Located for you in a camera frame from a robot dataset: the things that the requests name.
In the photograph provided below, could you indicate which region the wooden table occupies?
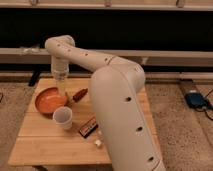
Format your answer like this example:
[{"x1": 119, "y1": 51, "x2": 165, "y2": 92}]
[{"x1": 9, "y1": 78, "x2": 154, "y2": 166}]

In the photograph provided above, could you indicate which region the white paper cup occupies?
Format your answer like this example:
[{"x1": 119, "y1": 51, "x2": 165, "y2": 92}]
[{"x1": 53, "y1": 106, "x2": 73, "y2": 130}]

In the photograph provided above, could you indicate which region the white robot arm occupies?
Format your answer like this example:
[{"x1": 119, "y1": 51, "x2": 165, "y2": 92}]
[{"x1": 45, "y1": 35, "x2": 166, "y2": 171}]

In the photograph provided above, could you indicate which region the brown spatula tool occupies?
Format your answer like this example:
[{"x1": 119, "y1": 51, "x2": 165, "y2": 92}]
[{"x1": 68, "y1": 88, "x2": 88, "y2": 104}]

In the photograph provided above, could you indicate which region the white tube bottle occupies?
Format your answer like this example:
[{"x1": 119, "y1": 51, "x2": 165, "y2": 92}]
[{"x1": 94, "y1": 131, "x2": 103, "y2": 148}]

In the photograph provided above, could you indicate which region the black cable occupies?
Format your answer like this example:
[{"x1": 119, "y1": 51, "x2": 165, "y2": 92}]
[{"x1": 197, "y1": 88, "x2": 213, "y2": 121}]

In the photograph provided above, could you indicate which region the brown chocolate bar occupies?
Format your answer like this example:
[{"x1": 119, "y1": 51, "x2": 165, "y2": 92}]
[{"x1": 79, "y1": 117, "x2": 98, "y2": 138}]

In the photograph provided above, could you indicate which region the blue power box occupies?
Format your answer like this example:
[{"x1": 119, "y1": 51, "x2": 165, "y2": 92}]
[{"x1": 185, "y1": 93, "x2": 209, "y2": 108}]

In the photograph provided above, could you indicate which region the orange ceramic bowl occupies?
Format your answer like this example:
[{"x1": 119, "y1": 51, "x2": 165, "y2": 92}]
[{"x1": 35, "y1": 87, "x2": 68, "y2": 115}]

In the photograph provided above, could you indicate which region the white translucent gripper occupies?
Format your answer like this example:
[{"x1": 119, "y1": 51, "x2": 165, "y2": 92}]
[{"x1": 52, "y1": 69, "x2": 69, "y2": 94}]

